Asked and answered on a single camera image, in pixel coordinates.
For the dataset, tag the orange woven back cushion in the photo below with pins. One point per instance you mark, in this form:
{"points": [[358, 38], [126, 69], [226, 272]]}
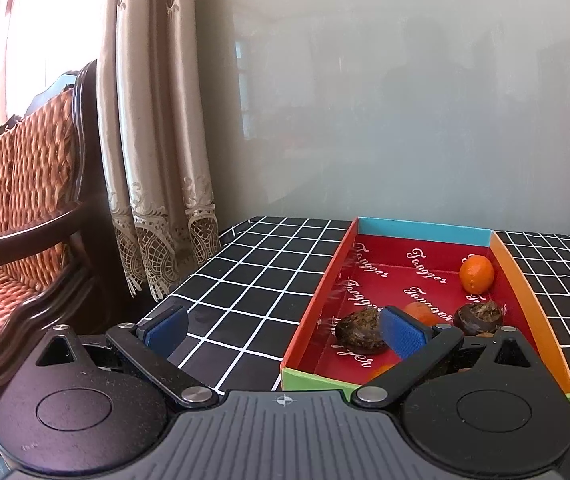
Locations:
{"points": [[25, 170]]}

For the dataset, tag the colourful cardboard box red inside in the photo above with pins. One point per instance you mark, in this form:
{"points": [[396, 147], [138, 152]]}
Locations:
{"points": [[405, 270]]}

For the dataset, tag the beige embroidered curtain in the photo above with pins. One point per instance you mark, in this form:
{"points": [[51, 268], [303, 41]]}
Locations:
{"points": [[155, 160]]}

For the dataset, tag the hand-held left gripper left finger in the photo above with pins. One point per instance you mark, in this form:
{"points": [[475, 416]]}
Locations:
{"points": [[167, 331]]}

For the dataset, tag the orange tangerine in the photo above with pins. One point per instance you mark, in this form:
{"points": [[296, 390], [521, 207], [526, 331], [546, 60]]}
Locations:
{"points": [[476, 272]]}

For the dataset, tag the small orange kumquat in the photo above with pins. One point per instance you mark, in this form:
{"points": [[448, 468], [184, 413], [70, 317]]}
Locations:
{"points": [[421, 312], [382, 371]]}

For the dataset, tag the dark brown water chestnut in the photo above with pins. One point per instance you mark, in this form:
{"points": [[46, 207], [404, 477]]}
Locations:
{"points": [[479, 317], [357, 332]]}

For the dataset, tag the dark wooden sofa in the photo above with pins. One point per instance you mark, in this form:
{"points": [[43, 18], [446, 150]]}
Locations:
{"points": [[85, 260]]}

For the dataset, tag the orange woven seat cushion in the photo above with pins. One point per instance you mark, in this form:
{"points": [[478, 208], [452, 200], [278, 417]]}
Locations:
{"points": [[10, 295]]}

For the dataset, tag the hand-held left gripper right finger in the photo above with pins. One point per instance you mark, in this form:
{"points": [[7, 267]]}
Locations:
{"points": [[405, 335]]}

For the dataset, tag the black white checkered tablecloth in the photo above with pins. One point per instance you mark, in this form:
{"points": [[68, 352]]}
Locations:
{"points": [[265, 270]]}

